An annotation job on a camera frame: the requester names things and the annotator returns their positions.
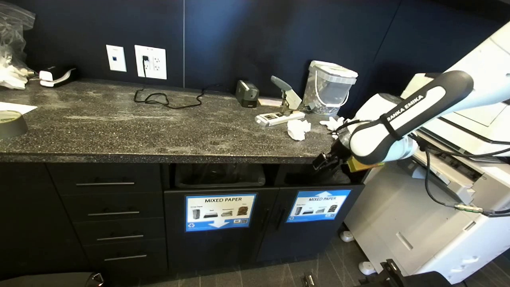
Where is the black base cabinet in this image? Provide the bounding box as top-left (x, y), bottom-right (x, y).
top-left (0, 157), bottom-right (367, 285)

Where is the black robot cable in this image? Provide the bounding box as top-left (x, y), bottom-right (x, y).
top-left (412, 119), bottom-right (510, 221)

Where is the black tape dispenser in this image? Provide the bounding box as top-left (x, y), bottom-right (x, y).
top-left (234, 79), bottom-right (261, 111)

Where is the translucent plastic bucket with lid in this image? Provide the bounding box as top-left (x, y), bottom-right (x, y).
top-left (301, 60), bottom-right (358, 119)

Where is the grey lever hole punch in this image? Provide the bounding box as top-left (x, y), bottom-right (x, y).
top-left (269, 74), bottom-right (304, 117)

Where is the flat white paper sheet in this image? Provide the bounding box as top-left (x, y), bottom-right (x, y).
top-left (0, 101), bottom-right (38, 117)

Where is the paper with scribbles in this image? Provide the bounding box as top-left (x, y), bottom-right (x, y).
top-left (285, 117), bottom-right (313, 144)

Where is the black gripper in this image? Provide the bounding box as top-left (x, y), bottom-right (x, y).
top-left (312, 139), bottom-right (350, 176)

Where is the white wall switch plate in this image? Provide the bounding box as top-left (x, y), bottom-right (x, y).
top-left (103, 44), bottom-right (128, 74)

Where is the white and black device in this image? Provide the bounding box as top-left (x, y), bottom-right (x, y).
top-left (36, 65), bottom-right (77, 90)

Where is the thin black power cable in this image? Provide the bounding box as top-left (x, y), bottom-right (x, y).
top-left (132, 87), bottom-right (205, 111)

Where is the black bin cabinet door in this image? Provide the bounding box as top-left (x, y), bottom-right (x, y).
top-left (256, 183), bottom-right (363, 265)
top-left (162, 186), bottom-right (277, 273)

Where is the crumpled white paper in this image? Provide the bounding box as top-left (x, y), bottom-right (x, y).
top-left (318, 116), bottom-right (345, 133)

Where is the clear plastic bag with contents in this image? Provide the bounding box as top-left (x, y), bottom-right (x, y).
top-left (0, 2), bottom-right (38, 92)

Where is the white flat stapler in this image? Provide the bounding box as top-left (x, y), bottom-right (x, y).
top-left (253, 109), bottom-right (307, 128)

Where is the mixed paper sign down arrow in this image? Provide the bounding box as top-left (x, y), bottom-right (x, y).
top-left (183, 192), bottom-right (258, 235)

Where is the black drawer silver handle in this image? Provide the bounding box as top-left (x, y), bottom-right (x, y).
top-left (69, 221), bottom-right (165, 248)
top-left (61, 195), bottom-right (163, 222)
top-left (46, 163), bottom-right (163, 198)
top-left (77, 245), bottom-right (167, 277)

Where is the white wall outlet plate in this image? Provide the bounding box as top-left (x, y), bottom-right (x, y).
top-left (132, 44), bottom-right (168, 82)

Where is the mixed paper sign up arrow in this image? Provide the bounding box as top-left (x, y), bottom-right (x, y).
top-left (285, 189), bottom-right (352, 226)

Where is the large white office printer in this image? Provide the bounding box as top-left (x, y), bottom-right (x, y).
top-left (342, 21), bottom-right (510, 286)

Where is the black stand base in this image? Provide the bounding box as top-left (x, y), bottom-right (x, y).
top-left (377, 257), bottom-right (452, 287)

